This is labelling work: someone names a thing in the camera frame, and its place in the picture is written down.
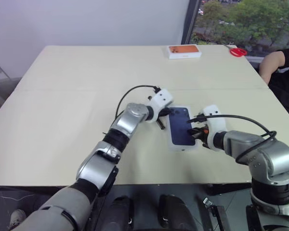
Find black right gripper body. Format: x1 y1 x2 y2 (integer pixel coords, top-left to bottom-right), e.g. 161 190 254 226
197 126 210 149

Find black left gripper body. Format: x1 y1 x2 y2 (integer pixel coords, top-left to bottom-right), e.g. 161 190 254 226
156 108 171 122

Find white phone box lid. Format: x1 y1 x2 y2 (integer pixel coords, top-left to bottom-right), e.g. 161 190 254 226
168 104 199 153

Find white box with orange phone print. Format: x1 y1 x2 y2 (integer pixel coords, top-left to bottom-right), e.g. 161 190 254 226
166 44 203 60

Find black stand with silver clip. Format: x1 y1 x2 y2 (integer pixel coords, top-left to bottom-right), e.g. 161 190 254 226
202 196 232 231

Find dark rounded shape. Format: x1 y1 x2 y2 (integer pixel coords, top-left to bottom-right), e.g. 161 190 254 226
158 193 198 231
109 195 135 231

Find bystander black clothed body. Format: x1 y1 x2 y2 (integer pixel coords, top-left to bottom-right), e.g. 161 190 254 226
268 47 289 126

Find white shoe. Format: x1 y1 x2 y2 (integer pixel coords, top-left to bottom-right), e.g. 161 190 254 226
9 208 27 229

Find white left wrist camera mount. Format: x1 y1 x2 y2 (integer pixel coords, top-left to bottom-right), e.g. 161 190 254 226
147 88 175 121

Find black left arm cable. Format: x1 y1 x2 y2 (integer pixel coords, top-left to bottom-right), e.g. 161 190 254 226
114 84 161 121

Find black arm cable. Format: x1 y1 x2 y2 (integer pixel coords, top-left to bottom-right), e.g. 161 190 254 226
188 115 278 165
114 84 161 121

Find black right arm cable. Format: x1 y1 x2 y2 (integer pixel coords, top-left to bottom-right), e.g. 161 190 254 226
188 115 278 165

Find black table frame beam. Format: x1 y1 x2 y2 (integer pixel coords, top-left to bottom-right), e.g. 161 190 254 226
204 182 253 196
0 186 72 196

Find red handled scissors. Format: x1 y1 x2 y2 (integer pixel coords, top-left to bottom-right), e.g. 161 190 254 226
222 43 248 58

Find dark window frame post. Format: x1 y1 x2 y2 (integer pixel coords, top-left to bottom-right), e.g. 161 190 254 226
181 0 201 46

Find thin white wire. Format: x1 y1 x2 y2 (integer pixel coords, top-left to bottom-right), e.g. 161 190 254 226
0 192 36 201

